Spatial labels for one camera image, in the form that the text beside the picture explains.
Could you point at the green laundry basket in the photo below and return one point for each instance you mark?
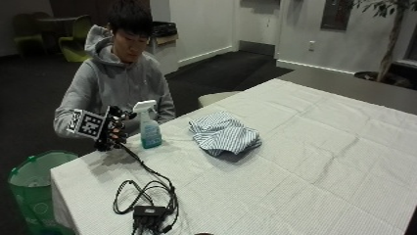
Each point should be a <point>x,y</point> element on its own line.
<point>36,192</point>

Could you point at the black bin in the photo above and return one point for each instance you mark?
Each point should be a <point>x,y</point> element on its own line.
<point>164,29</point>

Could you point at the potted tree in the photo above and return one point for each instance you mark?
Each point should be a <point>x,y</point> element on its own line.
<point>388,36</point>

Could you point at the black hub box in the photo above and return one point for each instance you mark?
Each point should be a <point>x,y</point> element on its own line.
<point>150,211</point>

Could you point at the blue spray bottle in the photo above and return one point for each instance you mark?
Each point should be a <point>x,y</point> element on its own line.
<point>150,129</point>

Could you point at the green chair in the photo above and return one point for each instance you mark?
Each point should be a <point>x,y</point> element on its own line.
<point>76,42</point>
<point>28,37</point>

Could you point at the white marker cube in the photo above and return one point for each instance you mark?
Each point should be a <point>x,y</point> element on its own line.
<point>87,124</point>

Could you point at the white tablecloth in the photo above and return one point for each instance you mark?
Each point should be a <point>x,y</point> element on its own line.
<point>277,169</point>

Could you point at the dark round table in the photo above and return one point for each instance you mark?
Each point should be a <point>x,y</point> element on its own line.
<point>54,23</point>

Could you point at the dark wall frame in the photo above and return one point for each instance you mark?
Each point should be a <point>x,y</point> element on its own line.
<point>336,14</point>

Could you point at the beige chair seat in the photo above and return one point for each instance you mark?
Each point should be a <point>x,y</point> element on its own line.
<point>218,97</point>

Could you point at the the person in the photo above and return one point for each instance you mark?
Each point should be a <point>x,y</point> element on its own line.
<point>118,75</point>

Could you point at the striped blue white cloth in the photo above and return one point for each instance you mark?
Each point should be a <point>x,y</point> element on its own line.
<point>224,133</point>

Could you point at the wall outlet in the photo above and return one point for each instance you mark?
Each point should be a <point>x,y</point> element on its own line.
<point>311,45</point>

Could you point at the white cabinet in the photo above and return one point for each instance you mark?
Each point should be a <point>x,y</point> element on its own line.
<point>167,49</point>

